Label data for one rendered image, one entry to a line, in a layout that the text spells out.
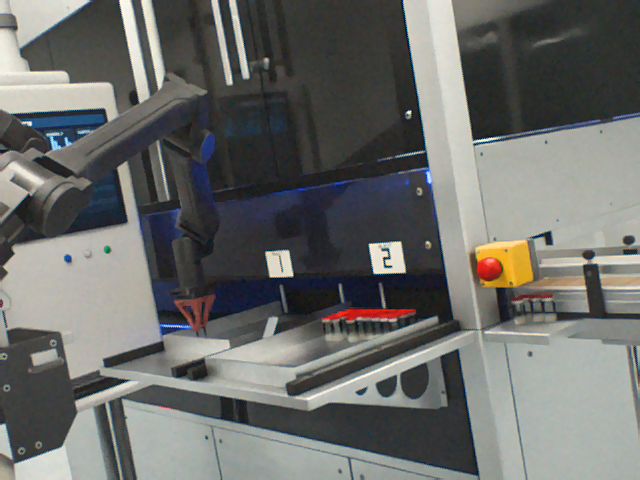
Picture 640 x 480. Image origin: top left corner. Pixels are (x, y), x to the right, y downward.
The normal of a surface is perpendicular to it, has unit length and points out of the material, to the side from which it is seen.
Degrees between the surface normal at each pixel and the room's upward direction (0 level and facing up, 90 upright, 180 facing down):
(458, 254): 90
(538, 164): 90
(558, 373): 90
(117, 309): 90
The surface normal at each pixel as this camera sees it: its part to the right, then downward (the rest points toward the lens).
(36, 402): 0.59, -0.04
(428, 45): -0.76, 0.19
